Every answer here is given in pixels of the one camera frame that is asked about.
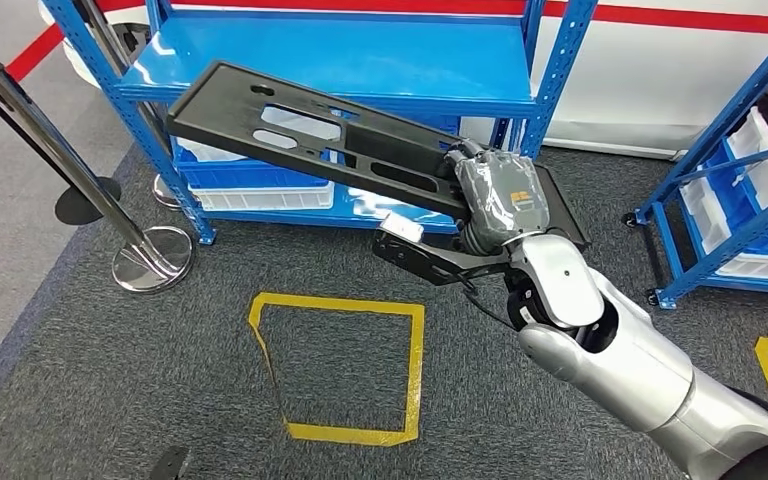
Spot white plastic bin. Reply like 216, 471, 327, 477
678, 172, 733, 256
188, 182, 336, 213
715, 251, 768, 283
727, 105, 768, 233

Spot blue metal shelf rack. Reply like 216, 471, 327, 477
42, 0, 601, 246

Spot white car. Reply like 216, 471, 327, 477
36, 0, 768, 162

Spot black stanchion post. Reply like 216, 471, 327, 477
0, 64, 122, 227

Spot red barrier belt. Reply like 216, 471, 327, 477
4, 0, 768, 84

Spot black plastic panel part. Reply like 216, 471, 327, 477
165, 60, 592, 252

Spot thin black camera cable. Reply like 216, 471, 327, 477
462, 283, 519, 331

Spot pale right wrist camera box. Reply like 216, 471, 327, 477
379, 211, 425, 245

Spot blue shelf rack on casters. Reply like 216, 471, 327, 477
622, 26, 768, 311

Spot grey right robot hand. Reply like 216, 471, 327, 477
445, 139, 552, 256

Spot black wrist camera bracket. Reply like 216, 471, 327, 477
371, 230, 514, 287

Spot chrome stanchion post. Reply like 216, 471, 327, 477
72, 0, 190, 212
0, 60, 196, 295

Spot blue plastic bin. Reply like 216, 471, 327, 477
705, 139, 768, 256
171, 145, 332, 191

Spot black perforated bracket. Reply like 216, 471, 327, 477
148, 445, 192, 480

